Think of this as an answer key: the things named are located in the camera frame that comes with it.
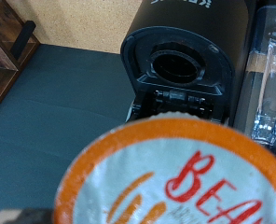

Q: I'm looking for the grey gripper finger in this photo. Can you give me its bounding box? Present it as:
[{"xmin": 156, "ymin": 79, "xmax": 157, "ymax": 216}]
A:
[{"xmin": 0, "ymin": 207, "xmax": 53, "ymax": 224}]

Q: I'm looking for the orange-rimmed coffee pod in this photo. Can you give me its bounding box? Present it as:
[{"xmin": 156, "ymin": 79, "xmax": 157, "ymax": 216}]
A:
[{"xmin": 52, "ymin": 113, "xmax": 276, "ymax": 224}]

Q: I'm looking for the black Keurig coffee machine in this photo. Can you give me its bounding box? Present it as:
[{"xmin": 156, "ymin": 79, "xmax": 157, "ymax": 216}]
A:
[{"xmin": 120, "ymin": 0, "xmax": 276, "ymax": 158}]

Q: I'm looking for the brown wooden shelf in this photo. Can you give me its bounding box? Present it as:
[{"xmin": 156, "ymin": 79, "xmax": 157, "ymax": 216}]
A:
[{"xmin": 0, "ymin": 0, "xmax": 41, "ymax": 120}]

